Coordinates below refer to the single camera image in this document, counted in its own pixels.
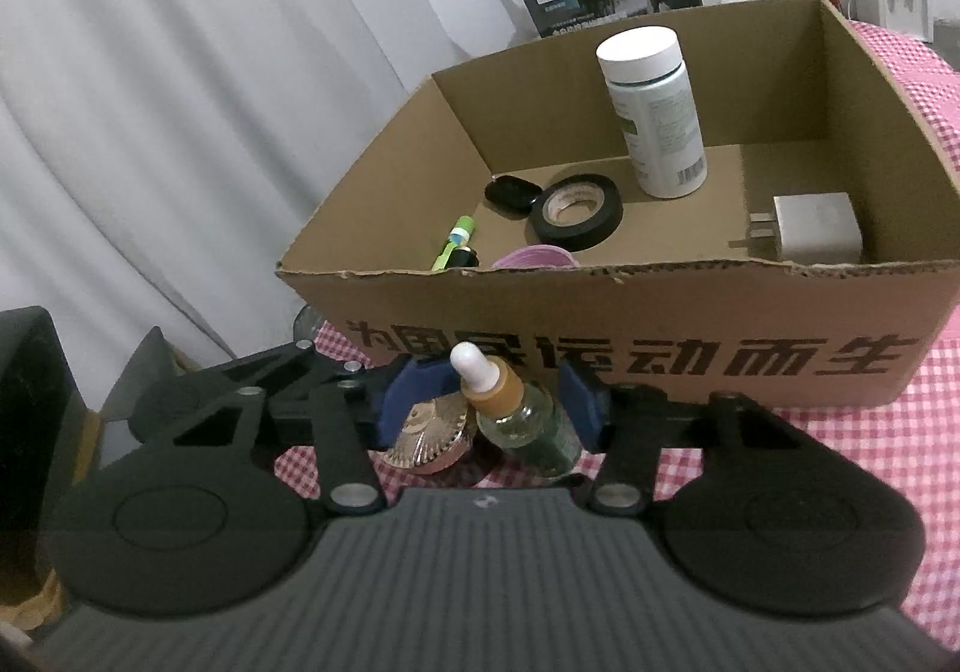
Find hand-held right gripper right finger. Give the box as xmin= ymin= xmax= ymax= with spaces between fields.
xmin=559 ymin=364 xmax=826 ymax=517

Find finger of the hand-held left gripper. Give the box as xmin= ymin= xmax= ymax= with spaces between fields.
xmin=129 ymin=338 xmax=460 ymax=439

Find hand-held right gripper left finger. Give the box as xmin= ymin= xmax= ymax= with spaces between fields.
xmin=169 ymin=361 xmax=413 ymax=515

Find gold lid cosmetic jar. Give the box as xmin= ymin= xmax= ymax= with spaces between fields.
xmin=382 ymin=391 xmax=477 ymax=476

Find green dropper bottle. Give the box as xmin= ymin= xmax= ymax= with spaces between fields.
xmin=450 ymin=342 xmax=584 ymax=479

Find purple plastic lid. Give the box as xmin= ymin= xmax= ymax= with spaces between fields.
xmin=491 ymin=246 xmax=582 ymax=271

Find black tape roll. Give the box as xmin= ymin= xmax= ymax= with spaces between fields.
xmin=529 ymin=175 xmax=623 ymax=249

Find green lip balm tube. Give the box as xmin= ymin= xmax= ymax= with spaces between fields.
xmin=430 ymin=216 xmax=477 ymax=272

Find brown cardboard box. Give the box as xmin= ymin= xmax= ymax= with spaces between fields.
xmin=276 ymin=0 xmax=960 ymax=410

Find small black oval case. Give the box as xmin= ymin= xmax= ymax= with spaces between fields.
xmin=484 ymin=173 xmax=542 ymax=221

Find white charger plug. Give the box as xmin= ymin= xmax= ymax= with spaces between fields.
xmin=727 ymin=192 xmax=863 ymax=264

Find white plastic bottle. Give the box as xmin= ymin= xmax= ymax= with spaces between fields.
xmin=596 ymin=27 xmax=708 ymax=199

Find white curtain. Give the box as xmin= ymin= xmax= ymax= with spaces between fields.
xmin=0 ymin=0 xmax=526 ymax=373

